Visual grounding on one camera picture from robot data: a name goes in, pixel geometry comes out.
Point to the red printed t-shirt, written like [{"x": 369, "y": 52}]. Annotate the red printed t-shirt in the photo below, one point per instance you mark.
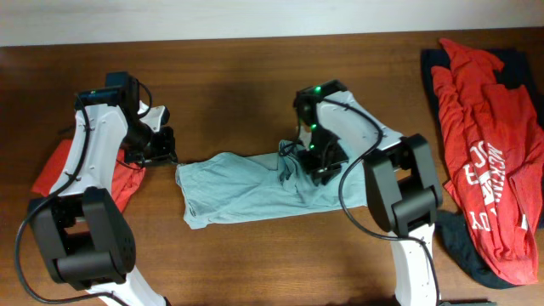
[{"x": 494, "y": 156}]

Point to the light grey t-shirt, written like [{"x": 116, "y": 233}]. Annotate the light grey t-shirt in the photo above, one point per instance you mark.
[{"x": 232, "y": 189}]

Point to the folded red cloth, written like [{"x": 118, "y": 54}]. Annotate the folded red cloth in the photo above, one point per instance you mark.
[{"x": 126, "y": 177}]

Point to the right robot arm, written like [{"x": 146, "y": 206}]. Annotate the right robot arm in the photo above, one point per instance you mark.
[{"x": 401, "y": 189}]

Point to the dark navy garment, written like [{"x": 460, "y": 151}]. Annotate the dark navy garment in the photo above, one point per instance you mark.
[{"x": 452, "y": 228}]

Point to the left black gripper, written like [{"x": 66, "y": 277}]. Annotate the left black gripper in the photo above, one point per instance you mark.
[{"x": 163, "y": 155}]

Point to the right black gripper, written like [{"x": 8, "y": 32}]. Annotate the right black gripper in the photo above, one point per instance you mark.
[{"x": 316, "y": 168}]

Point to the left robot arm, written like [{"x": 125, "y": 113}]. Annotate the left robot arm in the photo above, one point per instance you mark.
[{"x": 83, "y": 238}]

